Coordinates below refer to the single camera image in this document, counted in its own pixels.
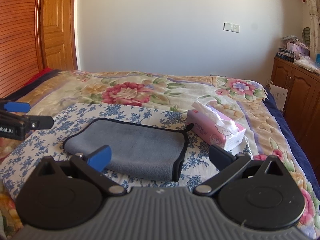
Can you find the white wall switch socket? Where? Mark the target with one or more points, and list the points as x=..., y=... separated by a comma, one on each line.
x=231, y=27

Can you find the wooden sideboard cabinet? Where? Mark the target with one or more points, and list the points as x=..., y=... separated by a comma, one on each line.
x=301, y=110

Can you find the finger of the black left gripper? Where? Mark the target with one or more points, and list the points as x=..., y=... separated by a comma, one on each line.
x=39, y=122
x=19, y=107

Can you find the white paper by cabinet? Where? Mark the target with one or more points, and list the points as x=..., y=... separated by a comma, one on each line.
x=279, y=94

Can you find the pink tissue pack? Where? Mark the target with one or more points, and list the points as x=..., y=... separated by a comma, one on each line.
x=214, y=127

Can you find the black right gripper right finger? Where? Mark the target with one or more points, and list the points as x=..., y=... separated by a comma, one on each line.
x=230, y=167

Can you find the clutter on cabinet top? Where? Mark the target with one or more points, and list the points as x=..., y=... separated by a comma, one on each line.
x=294, y=50

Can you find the purple and grey towel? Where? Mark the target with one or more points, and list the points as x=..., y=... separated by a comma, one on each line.
x=140, y=151

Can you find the patterned cream curtain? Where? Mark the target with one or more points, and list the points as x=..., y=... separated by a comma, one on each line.
x=313, y=6

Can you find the floral beige bedspread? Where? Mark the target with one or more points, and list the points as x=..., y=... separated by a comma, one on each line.
x=175, y=92

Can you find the wooden door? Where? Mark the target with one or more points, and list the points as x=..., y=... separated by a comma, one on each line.
x=57, y=34

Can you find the blue floral white quilt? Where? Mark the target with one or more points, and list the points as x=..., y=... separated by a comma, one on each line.
x=21, y=162

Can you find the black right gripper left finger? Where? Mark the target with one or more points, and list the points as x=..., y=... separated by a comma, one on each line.
x=91, y=167

